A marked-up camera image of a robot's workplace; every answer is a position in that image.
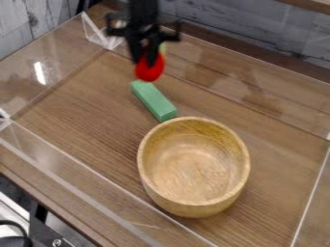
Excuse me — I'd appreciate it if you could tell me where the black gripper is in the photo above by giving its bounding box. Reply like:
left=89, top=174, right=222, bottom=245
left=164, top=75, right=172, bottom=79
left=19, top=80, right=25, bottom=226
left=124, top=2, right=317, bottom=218
left=105, top=12, right=182, bottom=68

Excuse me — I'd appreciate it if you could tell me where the red felt strawberry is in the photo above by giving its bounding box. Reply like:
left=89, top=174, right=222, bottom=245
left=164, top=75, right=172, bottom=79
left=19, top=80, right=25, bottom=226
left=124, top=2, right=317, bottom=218
left=133, top=41, right=168, bottom=83

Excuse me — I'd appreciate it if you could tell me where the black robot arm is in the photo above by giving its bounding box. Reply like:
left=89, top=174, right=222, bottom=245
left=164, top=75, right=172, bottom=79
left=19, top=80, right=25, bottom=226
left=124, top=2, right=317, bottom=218
left=105, top=0, right=182, bottom=68

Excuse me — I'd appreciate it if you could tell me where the green rectangular block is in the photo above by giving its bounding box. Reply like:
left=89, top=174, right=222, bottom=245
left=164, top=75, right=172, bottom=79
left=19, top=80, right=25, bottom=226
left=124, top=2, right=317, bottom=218
left=130, top=80, right=178, bottom=123

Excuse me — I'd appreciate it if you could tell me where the round wooden bowl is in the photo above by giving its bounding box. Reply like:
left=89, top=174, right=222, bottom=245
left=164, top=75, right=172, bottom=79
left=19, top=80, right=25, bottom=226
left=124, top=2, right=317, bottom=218
left=137, top=117, right=252, bottom=218

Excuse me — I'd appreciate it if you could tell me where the black metal table leg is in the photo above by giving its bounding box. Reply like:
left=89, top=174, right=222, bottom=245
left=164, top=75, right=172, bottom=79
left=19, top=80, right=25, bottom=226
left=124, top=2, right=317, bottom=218
left=27, top=201, right=89, bottom=247

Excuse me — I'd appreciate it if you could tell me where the clear acrylic corner bracket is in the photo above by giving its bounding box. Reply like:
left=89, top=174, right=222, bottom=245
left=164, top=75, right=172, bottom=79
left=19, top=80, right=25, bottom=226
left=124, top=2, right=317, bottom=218
left=82, top=12, right=125, bottom=50

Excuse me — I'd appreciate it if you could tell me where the clear acrylic tray wall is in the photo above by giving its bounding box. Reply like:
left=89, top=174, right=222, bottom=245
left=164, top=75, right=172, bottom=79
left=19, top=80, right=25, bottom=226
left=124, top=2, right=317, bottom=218
left=0, top=18, right=330, bottom=247

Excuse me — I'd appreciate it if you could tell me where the black cable under table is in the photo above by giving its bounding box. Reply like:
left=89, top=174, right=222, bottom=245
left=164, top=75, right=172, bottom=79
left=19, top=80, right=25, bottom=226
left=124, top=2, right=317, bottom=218
left=0, top=219, right=34, bottom=247

